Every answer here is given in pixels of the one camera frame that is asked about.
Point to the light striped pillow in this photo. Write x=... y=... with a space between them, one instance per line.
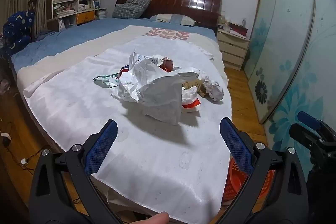
x=173 y=18

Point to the cream blanket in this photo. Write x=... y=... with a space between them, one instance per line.
x=78 y=45

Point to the flowered glass wardrobe door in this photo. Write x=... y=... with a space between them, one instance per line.
x=288 y=43

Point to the crumpled white paper ball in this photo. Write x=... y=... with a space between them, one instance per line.
x=214 y=88

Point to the green snack wrapper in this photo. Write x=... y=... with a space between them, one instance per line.
x=105 y=81

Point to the white wall plug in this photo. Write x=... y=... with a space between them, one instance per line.
x=24 y=161

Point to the brown cardboard piece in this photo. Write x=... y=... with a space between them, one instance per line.
x=195 y=85

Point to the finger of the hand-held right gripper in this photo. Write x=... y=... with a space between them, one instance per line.
x=309 y=119
x=302 y=134

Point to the white cloth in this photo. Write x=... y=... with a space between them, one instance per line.
x=105 y=113

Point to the orange plastic basket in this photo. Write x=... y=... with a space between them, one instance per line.
x=233 y=187

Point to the red box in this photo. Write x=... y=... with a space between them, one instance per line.
x=239 y=29

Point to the blue and red soda can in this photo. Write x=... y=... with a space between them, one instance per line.
x=124 y=70

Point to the dark blue starry cloth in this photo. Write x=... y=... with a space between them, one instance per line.
x=17 y=29

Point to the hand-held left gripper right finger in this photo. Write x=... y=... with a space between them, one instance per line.
x=236 y=145

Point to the light wooden nightstand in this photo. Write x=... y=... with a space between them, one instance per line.
x=233 y=50

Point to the person's left hand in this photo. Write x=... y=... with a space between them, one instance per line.
x=155 y=218

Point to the white power adapter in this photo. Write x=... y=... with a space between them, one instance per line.
x=5 y=138

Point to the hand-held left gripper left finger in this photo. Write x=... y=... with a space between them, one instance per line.
x=102 y=145

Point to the grey checked pillow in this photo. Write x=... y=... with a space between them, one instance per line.
x=131 y=7

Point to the blue bed sheet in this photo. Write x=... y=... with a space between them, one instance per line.
x=65 y=32

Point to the dark red snack packet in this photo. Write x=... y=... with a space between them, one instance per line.
x=167 y=65

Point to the crumpled white plastic bag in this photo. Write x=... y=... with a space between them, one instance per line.
x=157 y=92

